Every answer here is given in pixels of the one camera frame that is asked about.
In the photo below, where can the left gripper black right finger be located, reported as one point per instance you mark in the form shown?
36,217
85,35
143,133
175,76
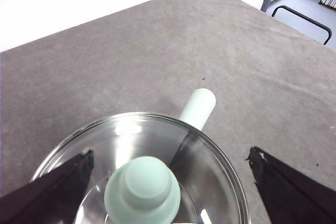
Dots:
294,197

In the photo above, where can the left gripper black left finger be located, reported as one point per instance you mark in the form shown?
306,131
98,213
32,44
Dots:
47,197

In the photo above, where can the glass lid with green knob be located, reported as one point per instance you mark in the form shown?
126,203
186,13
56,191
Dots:
141,182

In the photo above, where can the black metal tube frame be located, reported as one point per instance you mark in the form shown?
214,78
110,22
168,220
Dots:
302,15

